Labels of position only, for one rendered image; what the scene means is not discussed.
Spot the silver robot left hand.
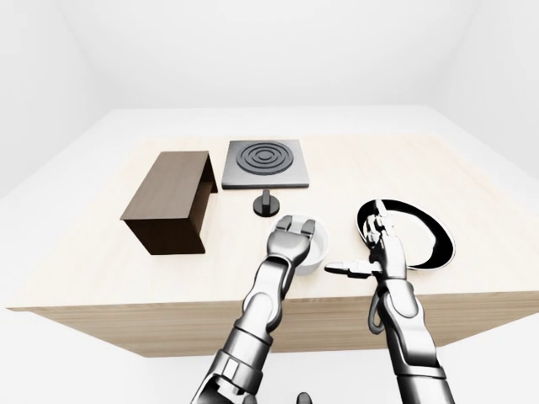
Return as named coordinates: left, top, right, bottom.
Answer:
left=265, top=214, right=317, bottom=267

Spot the silver robot right hand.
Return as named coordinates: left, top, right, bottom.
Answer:
left=324, top=200, right=408, bottom=284

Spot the white bowl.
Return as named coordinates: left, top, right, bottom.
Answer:
left=268, top=212, right=331, bottom=278

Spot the dark brown wooden cabinet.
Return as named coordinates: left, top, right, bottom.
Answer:
left=120, top=150, right=219, bottom=257

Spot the round black knob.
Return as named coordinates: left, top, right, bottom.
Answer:
left=252, top=189, right=285, bottom=218

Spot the black dish with white rim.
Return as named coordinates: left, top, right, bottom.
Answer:
left=355, top=198, right=457, bottom=271

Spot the flat dark stove plate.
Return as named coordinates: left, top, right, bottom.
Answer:
left=221, top=139, right=312, bottom=191

